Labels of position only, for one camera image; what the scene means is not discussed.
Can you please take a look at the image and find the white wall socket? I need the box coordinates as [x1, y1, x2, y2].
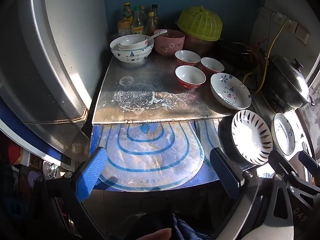
[281, 17, 298, 34]
[260, 7, 283, 24]

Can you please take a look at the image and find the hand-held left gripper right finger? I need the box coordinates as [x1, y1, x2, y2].
[209, 147, 295, 240]

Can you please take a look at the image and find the small plain white bowl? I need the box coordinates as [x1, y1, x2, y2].
[119, 35, 147, 46]

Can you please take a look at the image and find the brown metal pot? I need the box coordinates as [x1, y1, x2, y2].
[184, 31, 218, 53]

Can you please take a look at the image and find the white bear print plate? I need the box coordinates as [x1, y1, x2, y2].
[210, 73, 252, 110]

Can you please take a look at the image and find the yellow jar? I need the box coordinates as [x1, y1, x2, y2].
[117, 20, 131, 37]

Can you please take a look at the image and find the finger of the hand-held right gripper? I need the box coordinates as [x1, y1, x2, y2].
[298, 151, 320, 173]
[268, 149, 320, 230]

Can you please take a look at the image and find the white plate with dark stripes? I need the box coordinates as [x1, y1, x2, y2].
[231, 109, 273, 166]

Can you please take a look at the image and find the small red patterned bowl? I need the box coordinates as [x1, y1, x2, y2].
[200, 57, 225, 75]
[174, 50, 201, 67]
[175, 65, 207, 90]

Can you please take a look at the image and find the metal pot lid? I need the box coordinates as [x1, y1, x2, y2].
[271, 56, 313, 105]

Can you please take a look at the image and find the person's left hand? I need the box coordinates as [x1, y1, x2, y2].
[136, 227, 173, 240]

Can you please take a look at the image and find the dark blue clothing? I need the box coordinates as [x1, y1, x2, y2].
[125, 212, 208, 240]

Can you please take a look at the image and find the yellow cable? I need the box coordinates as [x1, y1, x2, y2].
[242, 19, 292, 92]

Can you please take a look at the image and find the white wall switch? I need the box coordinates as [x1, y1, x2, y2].
[295, 25, 310, 46]

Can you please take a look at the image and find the silver refrigerator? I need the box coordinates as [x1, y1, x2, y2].
[0, 0, 109, 150]

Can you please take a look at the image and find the green mesh food cover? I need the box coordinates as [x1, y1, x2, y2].
[177, 6, 223, 42]

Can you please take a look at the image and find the black pan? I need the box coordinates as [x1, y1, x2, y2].
[212, 40, 263, 63]

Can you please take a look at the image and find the amber bottle yellow cap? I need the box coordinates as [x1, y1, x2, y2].
[145, 11, 157, 36]

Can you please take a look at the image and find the white plate with blue flowers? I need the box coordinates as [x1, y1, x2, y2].
[271, 112, 300, 157]

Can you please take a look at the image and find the pink floral bowl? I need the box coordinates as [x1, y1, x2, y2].
[153, 29, 186, 57]

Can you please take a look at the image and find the dark cap glass bottle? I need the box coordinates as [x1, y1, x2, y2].
[151, 4, 160, 28]

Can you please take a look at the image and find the large white bear print bowl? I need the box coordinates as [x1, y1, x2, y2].
[109, 34, 155, 64]

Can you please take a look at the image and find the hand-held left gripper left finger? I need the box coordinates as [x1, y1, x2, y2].
[32, 146, 109, 240]

